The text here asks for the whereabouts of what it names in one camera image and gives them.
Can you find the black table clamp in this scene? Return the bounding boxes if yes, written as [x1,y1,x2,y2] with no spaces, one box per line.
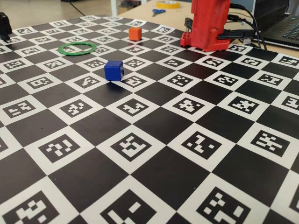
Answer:
[184,17,194,32]
[216,30,255,40]

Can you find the black cable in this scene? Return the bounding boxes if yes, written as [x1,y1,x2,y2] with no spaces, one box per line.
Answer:
[228,14,262,49]
[230,4,268,50]

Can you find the black white marker checkerboard mat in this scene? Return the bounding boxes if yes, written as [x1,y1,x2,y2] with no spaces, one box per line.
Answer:
[0,14,299,224]

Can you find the blue cube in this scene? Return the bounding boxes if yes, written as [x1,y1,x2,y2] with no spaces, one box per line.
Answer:
[104,60,124,82]

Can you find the yellow tape roll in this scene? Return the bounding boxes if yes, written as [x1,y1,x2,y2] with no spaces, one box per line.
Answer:
[156,0,181,9]

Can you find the brown cardboard box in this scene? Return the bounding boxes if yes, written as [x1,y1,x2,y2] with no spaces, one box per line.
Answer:
[118,0,142,15]

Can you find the orange cube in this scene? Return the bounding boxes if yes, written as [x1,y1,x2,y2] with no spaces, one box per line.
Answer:
[128,27,142,42]

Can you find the black laptop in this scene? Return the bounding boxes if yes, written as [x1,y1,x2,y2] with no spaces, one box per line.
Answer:
[253,0,299,49]

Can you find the blue handled scissors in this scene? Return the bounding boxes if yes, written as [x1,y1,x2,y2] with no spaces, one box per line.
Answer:
[151,8,166,17]

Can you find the grey blue panel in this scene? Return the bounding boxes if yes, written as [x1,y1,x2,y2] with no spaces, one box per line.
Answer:
[230,0,255,12]

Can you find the green ring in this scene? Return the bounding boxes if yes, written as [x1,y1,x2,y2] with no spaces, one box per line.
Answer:
[57,41,98,56]

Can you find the black plastic device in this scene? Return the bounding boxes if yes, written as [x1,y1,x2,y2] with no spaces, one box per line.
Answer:
[0,12,13,43]

